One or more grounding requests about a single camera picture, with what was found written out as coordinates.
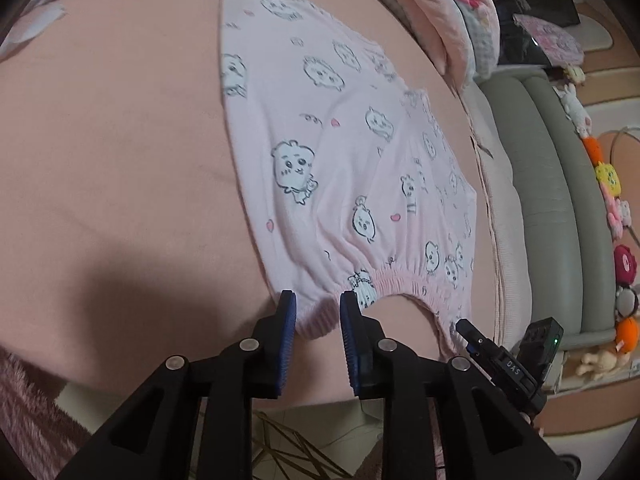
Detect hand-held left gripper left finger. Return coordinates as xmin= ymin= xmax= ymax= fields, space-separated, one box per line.
xmin=57 ymin=289 xmax=298 ymax=480

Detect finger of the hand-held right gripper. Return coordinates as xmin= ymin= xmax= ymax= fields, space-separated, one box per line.
xmin=455 ymin=318 xmax=501 ymax=362

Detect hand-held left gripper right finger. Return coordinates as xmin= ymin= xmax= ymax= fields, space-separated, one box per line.
xmin=339 ymin=290 xmax=576 ymax=480

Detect pink cartoon print pants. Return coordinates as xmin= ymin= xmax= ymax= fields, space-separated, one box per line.
xmin=218 ymin=0 xmax=478 ymax=361

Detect person's right hand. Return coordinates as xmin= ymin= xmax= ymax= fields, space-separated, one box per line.
xmin=520 ymin=409 xmax=545 ymax=436

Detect beige doll plush toy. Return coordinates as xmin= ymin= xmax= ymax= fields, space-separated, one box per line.
xmin=575 ymin=349 xmax=618 ymax=378

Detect cream pillow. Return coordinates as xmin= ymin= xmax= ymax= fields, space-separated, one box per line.
xmin=475 ymin=145 xmax=526 ymax=356

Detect orange round plush toy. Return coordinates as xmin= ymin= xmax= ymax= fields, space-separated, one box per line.
xmin=614 ymin=317 xmax=640 ymax=353

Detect grey round plush toy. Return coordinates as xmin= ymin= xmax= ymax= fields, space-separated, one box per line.
xmin=614 ymin=285 xmax=640 ymax=318

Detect grey green padded headboard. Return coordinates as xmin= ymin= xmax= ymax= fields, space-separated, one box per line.
xmin=479 ymin=71 xmax=623 ymax=351

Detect magenta flower plush toy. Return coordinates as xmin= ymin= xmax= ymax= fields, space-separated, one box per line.
xmin=612 ymin=244 xmax=638 ymax=285

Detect pink plush toy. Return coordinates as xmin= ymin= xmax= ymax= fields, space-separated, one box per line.
xmin=602 ymin=194 xmax=632 ymax=240

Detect yellow plush toy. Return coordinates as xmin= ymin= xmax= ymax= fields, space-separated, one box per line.
xmin=595 ymin=161 xmax=622 ymax=196

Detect orange carrot plush toy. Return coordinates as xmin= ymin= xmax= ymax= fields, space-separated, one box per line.
xmin=581 ymin=136 xmax=605 ymax=165

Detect white rabbit plush toy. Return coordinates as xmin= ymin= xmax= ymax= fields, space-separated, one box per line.
xmin=555 ymin=82 xmax=593 ymax=138

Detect pink printed cloth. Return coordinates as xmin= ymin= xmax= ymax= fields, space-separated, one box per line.
xmin=514 ymin=14 xmax=586 ymax=67

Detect folded pink quilt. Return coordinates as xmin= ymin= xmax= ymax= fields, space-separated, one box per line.
xmin=335 ymin=0 xmax=501 ymax=93

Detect gold wire basket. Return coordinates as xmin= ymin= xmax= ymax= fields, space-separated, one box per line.
xmin=250 ymin=410 xmax=386 ymax=480

